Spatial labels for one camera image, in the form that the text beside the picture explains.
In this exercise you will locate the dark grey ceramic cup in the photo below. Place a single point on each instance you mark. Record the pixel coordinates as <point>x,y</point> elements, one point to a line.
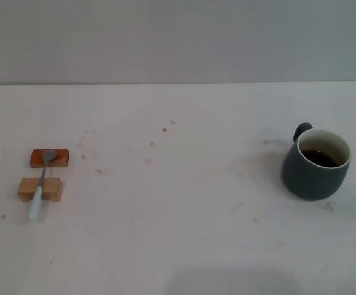
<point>306,181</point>

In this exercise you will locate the reddish brown wooden block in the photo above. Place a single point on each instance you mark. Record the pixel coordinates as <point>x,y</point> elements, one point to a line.
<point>61,155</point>

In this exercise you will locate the light wooden block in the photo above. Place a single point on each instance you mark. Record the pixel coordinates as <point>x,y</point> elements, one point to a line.
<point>52,188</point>

